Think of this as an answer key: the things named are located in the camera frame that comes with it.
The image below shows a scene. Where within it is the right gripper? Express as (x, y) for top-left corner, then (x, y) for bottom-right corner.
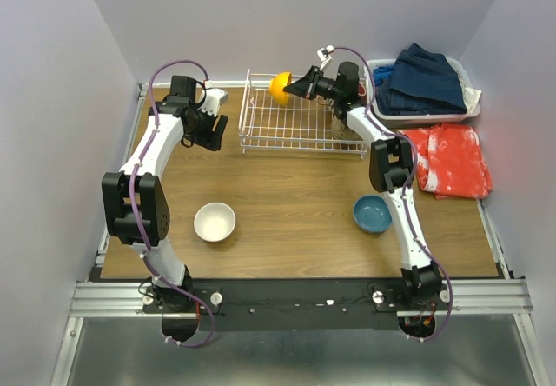
(281, 67), (340, 102)

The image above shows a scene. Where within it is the orange bowl blue outside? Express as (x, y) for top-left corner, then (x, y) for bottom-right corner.
(268, 71), (292, 106)

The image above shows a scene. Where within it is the white wire dish rack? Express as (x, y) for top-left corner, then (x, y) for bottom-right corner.
(238, 70), (367, 157)

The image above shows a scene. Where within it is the black bowl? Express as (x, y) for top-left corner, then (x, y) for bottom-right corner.
(330, 111), (361, 141)

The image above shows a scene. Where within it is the white bowl red outside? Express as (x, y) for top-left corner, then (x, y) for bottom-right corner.
(358, 83), (367, 96)

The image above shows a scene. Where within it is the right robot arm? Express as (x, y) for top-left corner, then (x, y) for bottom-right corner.
(281, 62), (442, 309)

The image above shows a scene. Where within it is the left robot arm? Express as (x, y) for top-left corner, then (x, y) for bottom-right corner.
(101, 76), (228, 312)

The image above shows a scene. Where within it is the dark blue cloth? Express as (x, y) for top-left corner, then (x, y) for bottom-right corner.
(373, 43), (467, 116)

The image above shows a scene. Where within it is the red white cloth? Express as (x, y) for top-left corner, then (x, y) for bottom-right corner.
(402, 123), (493, 199)

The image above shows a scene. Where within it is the white plastic basket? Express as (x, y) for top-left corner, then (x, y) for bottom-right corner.
(371, 57), (480, 129)

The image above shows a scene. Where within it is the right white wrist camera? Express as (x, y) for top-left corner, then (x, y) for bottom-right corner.
(317, 45), (335, 72)

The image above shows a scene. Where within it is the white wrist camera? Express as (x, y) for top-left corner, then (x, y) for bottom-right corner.
(201, 80), (228, 117)
(317, 45), (335, 72)

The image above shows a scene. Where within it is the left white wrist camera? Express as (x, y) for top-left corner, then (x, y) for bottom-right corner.
(201, 80), (228, 117)

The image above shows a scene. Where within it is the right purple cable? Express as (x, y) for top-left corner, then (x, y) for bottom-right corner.
(332, 46), (455, 344)

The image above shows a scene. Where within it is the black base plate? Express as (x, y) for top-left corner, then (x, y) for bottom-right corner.
(139, 278), (450, 335)

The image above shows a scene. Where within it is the aluminium frame rail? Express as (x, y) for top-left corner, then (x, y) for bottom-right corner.
(50, 279), (550, 385)

